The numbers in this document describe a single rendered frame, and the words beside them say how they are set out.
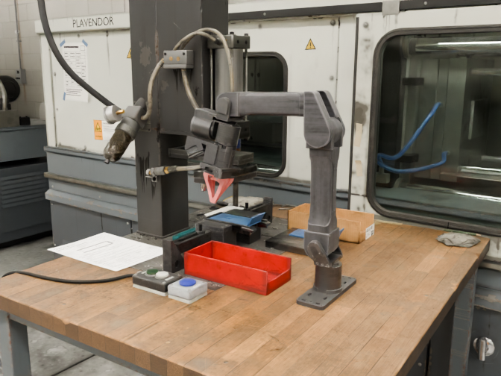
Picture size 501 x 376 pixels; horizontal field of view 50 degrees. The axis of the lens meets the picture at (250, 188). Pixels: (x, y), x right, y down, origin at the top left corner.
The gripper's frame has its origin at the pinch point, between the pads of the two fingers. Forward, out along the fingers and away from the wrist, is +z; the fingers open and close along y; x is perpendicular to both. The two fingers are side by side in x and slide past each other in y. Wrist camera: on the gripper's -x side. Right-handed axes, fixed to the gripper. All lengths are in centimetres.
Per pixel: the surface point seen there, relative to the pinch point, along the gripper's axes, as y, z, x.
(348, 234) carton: -42.7, 7.0, 24.5
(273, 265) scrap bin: -6.4, 12.7, 17.7
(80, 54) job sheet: -95, -26, -156
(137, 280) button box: 16.4, 21.2, -6.2
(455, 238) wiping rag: -58, 1, 53
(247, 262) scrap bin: -7.1, 15.0, 10.1
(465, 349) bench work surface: -67, 36, 65
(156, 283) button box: 16.9, 19.4, -0.3
